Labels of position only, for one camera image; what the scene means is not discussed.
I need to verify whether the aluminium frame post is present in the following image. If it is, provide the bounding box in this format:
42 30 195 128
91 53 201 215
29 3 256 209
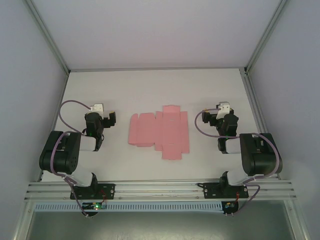
24 0 70 75
244 0 288 74

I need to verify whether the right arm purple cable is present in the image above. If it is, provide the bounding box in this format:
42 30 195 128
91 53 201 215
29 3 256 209
194 105 283 219

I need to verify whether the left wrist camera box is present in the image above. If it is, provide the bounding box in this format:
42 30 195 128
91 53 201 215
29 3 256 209
89 102 105 116

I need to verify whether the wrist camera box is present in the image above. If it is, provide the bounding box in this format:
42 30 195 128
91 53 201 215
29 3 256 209
89 102 105 116
216 100 231 120

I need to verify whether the white slotted cable duct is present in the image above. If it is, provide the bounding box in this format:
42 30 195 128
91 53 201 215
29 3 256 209
33 201 224 214

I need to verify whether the aluminium table side rail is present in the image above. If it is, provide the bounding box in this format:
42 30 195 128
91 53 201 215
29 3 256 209
37 72 70 183
239 69 281 180

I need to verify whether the aluminium frame crossbar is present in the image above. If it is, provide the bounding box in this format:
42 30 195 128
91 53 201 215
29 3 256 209
67 66 247 74

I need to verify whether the pink paper box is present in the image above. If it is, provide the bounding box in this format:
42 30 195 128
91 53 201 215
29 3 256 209
127 104 191 161

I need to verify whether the circuit board with green light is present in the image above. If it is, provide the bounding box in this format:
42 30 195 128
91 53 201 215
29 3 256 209
83 203 108 211

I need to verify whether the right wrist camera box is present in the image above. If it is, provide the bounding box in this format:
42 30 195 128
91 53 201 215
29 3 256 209
216 100 231 120

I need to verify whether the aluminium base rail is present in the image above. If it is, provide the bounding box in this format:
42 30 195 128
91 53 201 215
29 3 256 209
23 179 299 202

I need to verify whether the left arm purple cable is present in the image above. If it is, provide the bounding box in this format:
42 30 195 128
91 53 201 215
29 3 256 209
49 99 92 219

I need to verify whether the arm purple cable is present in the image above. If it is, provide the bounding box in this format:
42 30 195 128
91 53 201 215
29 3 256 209
194 105 283 219
49 99 92 219

